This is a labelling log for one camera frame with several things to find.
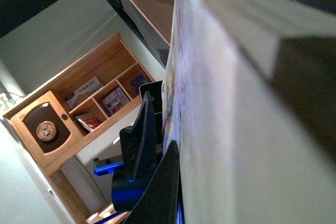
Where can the dark cabinet door with emblem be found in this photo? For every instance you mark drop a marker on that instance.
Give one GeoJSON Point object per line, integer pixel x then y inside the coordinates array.
{"type": "Point", "coordinates": [47, 128]}

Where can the red white book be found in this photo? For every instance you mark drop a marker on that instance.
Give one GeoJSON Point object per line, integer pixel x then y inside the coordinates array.
{"type": "Point", "coordinates": [88, 121]}

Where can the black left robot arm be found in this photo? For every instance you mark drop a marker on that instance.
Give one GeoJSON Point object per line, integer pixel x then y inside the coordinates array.
{"type": "Point", "coordinates": [142, 150]}

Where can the blue red book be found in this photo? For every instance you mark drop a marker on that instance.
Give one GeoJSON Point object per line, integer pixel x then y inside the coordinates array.
{"type": "Point", "coordinates": [138, 81]}

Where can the white box in hutch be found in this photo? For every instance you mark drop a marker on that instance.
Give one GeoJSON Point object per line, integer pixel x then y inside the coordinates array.
{"type": "Point", "coordinates": [83, 92]}

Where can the honey wooden hutch cabinet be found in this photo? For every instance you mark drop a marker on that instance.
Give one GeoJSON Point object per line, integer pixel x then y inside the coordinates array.
{"type": "Point", "coordinates": [114, 64]}

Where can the colourful children's book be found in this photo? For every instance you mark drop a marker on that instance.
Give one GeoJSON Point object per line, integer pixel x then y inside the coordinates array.
{"type": "Point", "coordinates": [115, 100]}

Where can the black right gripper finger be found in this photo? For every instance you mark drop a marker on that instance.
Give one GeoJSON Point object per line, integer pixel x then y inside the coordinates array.
{"type": "Point", "coordinates": [161, 202]}

